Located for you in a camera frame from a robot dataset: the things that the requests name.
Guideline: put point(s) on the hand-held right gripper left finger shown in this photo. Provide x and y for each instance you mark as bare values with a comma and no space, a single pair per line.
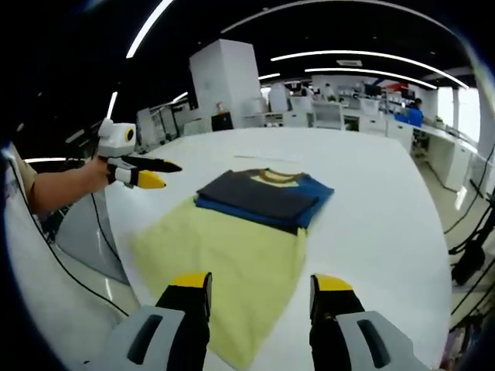
185,317

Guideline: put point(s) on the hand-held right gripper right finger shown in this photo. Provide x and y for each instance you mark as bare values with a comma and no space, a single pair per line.
332,320

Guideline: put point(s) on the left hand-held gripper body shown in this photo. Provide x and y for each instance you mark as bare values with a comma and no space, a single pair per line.
116,139

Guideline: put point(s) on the yellow-green garment with dark sleeves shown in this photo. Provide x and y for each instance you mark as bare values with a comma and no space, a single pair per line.
232,263

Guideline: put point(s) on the person's left hand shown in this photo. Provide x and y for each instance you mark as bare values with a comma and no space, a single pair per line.
96,175

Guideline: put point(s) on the short ceiling light strip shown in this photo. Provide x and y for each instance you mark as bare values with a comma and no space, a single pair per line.
112,104

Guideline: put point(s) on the white shelving rack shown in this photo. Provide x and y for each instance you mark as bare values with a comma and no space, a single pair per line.
158,127

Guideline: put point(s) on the small black cabinet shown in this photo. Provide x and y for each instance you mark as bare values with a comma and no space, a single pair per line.
222,121

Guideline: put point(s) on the small orange object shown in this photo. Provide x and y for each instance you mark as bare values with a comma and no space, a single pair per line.
220,107

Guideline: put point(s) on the person's cream shirt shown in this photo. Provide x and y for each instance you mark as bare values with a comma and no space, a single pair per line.
23,181

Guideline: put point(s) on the white square pillar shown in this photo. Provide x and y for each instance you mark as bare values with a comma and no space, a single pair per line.
224,85

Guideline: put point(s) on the straight ceiling light strip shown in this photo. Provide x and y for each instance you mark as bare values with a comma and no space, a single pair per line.
149,27

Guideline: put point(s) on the black metal stand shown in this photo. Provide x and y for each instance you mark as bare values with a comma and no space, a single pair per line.
468,259

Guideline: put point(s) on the white workbench row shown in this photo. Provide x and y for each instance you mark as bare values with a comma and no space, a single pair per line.
444,154

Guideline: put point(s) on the blue storage bin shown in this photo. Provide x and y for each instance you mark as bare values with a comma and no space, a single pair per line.
400,117

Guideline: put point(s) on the shorter curved ceiling light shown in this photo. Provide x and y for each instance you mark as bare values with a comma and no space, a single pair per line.
348,70

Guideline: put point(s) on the ceiling air vent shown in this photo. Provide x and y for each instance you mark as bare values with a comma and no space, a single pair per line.
349,62

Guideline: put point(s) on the long curved ceiling light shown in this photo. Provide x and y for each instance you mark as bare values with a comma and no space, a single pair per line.
367,53

